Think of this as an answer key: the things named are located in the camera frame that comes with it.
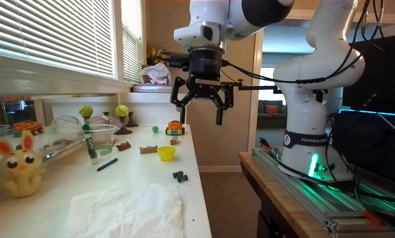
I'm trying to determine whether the grey sofa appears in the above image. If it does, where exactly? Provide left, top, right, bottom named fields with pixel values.
left=256, top=100, right=287, bottom=130

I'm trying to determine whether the clear plastic bag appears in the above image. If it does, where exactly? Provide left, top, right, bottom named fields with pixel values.
left=50, top=114, right=86, bottom=145

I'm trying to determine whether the aluminium rail frame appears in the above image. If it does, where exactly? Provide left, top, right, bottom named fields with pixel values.
left=251, top=147, right=395, bottom=233

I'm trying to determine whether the large white window blind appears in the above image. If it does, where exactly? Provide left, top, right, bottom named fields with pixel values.
left=0, top=0, right=115, bottom=80

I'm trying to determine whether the yellow-green tennis ball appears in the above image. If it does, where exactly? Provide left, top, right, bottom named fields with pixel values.
left=114, top=104, right=131, bottom=119

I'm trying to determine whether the dark yellow ornament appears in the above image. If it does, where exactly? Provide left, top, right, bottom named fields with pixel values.
left=145, top=47, right=172, bottom=68

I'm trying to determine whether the yellow bunny toy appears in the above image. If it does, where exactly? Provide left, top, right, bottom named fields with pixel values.
left=0, top=130, right=48, bottom=199

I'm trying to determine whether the medium brown wooden block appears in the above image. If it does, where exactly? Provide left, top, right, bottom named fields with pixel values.
left=139, top=145, right=159, bottom=155

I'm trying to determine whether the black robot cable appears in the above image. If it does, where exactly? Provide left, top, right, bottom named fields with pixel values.
left=225, top=0, right=377, bottom=85

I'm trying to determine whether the small white window blind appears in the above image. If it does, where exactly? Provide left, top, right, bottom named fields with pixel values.
left=120, top=24, right=144, bottom=85

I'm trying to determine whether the yellow plastic cup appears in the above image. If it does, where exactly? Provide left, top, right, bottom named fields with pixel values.
left=156, top=145, right=177, bottom=163

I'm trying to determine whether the white crumpled cloth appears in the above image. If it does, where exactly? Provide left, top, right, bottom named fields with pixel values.
left=64, top=183, right=186, bottom=238

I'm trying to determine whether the clear plastic cup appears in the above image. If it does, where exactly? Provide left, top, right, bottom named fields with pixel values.
left=86, top=123, right=118, bottom=158

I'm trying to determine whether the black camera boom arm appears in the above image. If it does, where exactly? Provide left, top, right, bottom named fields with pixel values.
left=225, top=78, right=284, bottom=96

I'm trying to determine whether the white plastic bag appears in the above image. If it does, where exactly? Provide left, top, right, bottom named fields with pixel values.
left=139, top=61, right=173, bottom=88

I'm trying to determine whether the wooden workbench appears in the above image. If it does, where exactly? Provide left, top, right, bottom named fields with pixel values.
left=239, top=150, right=395, bottom=238

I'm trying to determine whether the black toy car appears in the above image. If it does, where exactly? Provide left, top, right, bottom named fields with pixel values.
left=172, top=170, right=189, bottom=184

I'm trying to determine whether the green marker pen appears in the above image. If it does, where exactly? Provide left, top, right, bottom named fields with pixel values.
left=81, top=123, right=99, bottom=162

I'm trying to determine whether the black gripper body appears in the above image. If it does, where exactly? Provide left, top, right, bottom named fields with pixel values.
left=188, top=48, right=226, bottom=100

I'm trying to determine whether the black monitor screen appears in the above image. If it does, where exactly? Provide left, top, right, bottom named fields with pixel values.
left=341, top=33, right=395, bottom=111

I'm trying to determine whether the black marker pen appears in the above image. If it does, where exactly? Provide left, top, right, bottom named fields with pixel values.
left=95, top=158, right=119, bottom=174

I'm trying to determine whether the orange toy car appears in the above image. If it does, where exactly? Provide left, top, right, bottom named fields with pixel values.
left=164, top=119, right=186, bottom=138

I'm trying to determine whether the black computer case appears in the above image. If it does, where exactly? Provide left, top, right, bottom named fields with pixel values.
left=330, top=110, right=395, bottom=187

